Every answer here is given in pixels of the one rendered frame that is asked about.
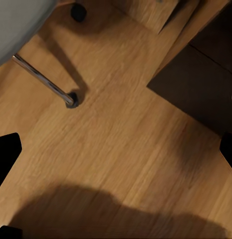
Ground swivel chair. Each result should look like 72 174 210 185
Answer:
0 0 87 109

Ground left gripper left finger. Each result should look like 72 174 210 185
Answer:
0 132 22 186

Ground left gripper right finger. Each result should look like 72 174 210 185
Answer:
220 132 232 167

